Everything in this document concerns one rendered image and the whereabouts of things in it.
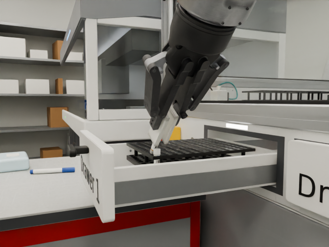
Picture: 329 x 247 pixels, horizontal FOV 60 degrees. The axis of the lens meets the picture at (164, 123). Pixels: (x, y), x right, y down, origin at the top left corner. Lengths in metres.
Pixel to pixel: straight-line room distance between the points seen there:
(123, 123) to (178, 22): 1.08
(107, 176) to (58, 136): 4.37
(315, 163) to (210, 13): 0.31
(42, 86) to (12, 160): 3.28
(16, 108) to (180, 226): 4.10
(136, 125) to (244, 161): 0.93
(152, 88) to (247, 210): 0.41
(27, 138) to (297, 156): 4.42
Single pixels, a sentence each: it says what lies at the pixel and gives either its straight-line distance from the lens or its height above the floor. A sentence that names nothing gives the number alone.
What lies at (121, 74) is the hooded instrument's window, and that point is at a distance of 1.41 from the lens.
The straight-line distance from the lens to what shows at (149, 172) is 0.46.
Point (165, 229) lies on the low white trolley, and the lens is 0.79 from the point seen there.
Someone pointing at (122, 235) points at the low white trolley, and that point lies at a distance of 0.75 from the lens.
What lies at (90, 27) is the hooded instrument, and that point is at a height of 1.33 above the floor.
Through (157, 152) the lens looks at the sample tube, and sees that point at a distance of 0.50.
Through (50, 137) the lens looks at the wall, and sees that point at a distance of 4.77.
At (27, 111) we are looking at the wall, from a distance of 4.71.
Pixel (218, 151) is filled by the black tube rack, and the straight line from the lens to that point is 0.56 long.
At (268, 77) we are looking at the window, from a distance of 0.63.
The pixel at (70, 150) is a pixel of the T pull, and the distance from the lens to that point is 0.52.
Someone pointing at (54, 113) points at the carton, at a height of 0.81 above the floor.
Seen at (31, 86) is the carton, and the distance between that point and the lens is 4.30.
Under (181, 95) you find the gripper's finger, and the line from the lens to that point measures 0.43.
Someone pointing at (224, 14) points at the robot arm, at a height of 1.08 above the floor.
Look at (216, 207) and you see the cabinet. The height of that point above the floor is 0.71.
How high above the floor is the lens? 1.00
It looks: 5 degrees down
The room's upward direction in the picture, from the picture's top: straight up
